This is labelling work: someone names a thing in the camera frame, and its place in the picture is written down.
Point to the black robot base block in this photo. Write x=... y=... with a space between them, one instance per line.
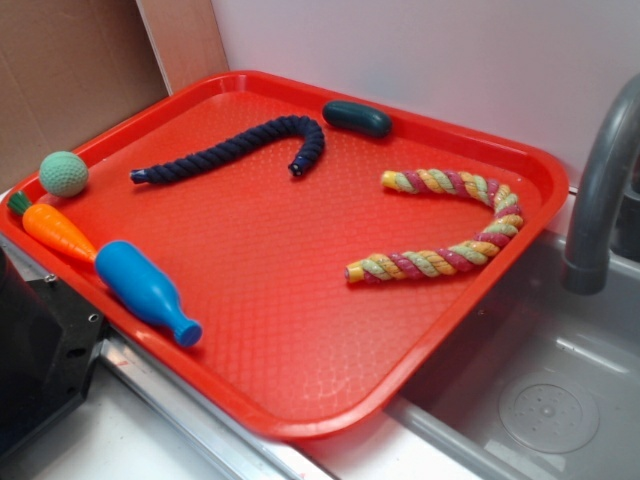
x=50 y=339

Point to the red plastic tray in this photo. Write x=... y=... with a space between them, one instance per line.
x=290 y=348

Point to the dark green toy pickle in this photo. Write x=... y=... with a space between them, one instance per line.
x=357 y=117

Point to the blue toy bottle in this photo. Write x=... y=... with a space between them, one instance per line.
x=145 y=290

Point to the light green dimpled ball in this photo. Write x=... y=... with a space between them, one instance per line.
x=63 y=174

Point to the grey plastic sink basin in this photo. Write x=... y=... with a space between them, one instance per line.
x=536 y=382

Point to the orange toy carrot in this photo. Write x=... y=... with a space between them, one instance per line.
x=52 y=228

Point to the grey sink faucet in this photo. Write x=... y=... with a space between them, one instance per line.
x=605 y=216

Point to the brown cardboard panel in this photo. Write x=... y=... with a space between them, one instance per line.
x=70 y=70

